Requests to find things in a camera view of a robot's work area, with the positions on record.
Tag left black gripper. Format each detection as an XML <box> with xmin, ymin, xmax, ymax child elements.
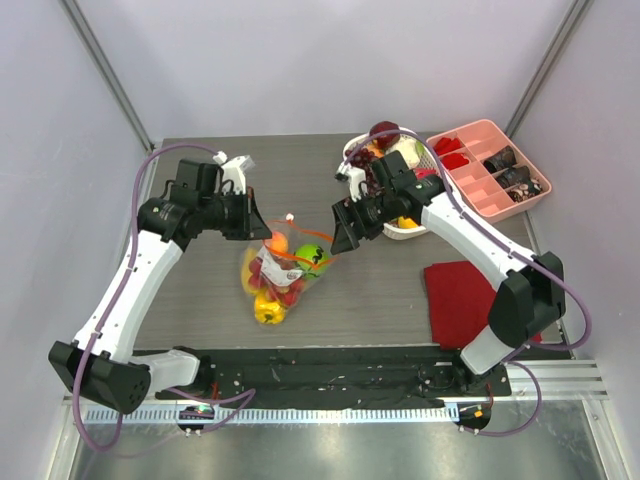
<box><xmin>199</xmin><ymin>187</ymin><xmax>273</xmax><ymax>241</ymax></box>

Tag peach fruit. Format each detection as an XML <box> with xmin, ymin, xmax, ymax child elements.
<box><xmin>265</xmin><ymin>231</ymin><xmax>289</xmax><ymax>253</ymax></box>

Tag green ball with black marks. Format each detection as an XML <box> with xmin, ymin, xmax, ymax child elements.
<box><xmin>295</xmin><ymin>244</ymin><xmax>330</xmax><ymax>277</ymax></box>

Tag clear orange zip top bag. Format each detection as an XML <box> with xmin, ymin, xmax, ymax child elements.
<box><xmin>240</xmin><ymin>213</ymin><xmax>336</xmax><ymax>325</ymax></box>

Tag red strawberry cluster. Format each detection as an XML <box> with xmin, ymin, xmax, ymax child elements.
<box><xmin>244</xmin><ymin>256</ymin><xmax>306</xmax><ymax>308</ymax></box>

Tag yellow bell pepper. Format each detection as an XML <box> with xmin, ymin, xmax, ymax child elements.
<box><xmin>254</xmin><ymin>295</ymin><xmax>287</xmax><ymax>325</ymax></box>

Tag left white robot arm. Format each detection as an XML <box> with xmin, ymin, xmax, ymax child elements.
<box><xmin>48</xmin><ymin>155</ymin><xmax>271</xmax><ymax>415</ymax></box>

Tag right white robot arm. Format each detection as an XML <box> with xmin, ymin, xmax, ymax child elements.
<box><xmin>331</xmin><ymin>152</ymin><xmax>566</xmax><ymax>395</ymax></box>

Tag purple grape bunch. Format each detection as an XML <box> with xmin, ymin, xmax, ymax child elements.
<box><xmin>349</xmin><ymin>148</ymin><xmax>380</xmax><ymax>195</ymax></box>

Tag pink dragon fruit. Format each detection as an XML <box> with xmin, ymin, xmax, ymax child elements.
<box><xmin>414</xmin><ymin>168</ymin><xmax>437</xmax><ymax>180</ymax></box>

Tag dark red apple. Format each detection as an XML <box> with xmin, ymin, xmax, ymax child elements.
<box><xmin>369</xmin><ymin>121</ymin><xmax>400</xmax><ymax>150</ymax></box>

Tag white cauliflower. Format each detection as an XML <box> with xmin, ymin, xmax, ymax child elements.
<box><xmin>394</xmin><ymin>138</ymin><xmax>420</xmax><ymax>169</ymax></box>

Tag white fruit basket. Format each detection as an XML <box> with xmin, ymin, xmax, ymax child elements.
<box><xmin>338</xmin><ymin>127</ymin><xmax>451</xmax><ymax>226</ymax></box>

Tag red folded cloth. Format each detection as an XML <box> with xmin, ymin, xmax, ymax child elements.
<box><xmin>424</xmin><ymin>261</ymin><xmax>532</xmax><ymax>350</ymax></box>

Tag red item in tray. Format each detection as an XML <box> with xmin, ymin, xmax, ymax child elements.
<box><xmin>434</xmin><ymin>137</ymin><xmax>462</xmax><ymax>156</ymax></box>

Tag pink compartment tray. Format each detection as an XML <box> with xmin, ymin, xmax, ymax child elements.
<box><xmin>428</xmin><ymin>119</ymin><xmax>552</xmax><ymax>223</ymax></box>

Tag brown patterned cup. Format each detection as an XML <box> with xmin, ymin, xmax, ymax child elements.
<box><xmin>482</xmin><ymin>146</ymin><xmax>517</xmax><ymax>174</ymax></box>

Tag dark patterned cup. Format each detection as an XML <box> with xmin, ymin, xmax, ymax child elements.
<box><xmin>495</xmin><ymin>166</ymin><xmax>531</xmax><ymax>189</ymax></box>

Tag floral patterned cup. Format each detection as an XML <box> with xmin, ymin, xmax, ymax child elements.
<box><xmin>507</xmin><ymin>179</ymin><xmax>544</xmax><ymax>203</ymax></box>

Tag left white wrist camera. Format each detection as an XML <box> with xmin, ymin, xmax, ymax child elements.
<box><xmin>212</xmin><ymin>151</ymin><xmax>255</xmax><ymax>195</ymax></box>

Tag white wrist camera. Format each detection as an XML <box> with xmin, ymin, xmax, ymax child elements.
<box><xmin>335</xmin><ymin>162</ymin><xmax>368</xmax><ymax>202</ymax></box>
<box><xmin>212</xmin><ymin>151</ymin><xmax>255</xmax><ymax>195</ymax></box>

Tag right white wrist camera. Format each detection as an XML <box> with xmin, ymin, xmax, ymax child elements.
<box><xmin>335</xmin><ymin>162</ymin><xmax>368</xmax><ymax>202</ymax></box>

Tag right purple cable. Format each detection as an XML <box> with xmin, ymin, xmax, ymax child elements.
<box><xmin>339</xmin><ymin>129</ymin><xmax>593</xmax><ymax>438</ymax></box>

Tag purple cable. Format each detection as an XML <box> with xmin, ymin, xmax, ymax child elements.
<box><xmin>72</xmin><ymin>140</ymin><xmax>257</xmax><ymax>453</ymax></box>
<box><xmin>339</xmin><ymin>129</ymin><xmax>593</xmax><ymax>438</ymax></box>

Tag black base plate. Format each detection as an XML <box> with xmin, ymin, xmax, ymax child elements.
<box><xmin>181</xmin><ymin>346</ymin><xmax>512</xmax><ymax>410</ymax></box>

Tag white perforated cable duct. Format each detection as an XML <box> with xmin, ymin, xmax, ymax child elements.
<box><xmin>84</xmin><ymin>403</ymin><xmax>461</xmax><ymax>426</ymax></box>

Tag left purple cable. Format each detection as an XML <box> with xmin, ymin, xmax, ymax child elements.
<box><xmin>72</xmin><ymin>140</ymin><xmax>257</xmax><ymax>453</ymax></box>

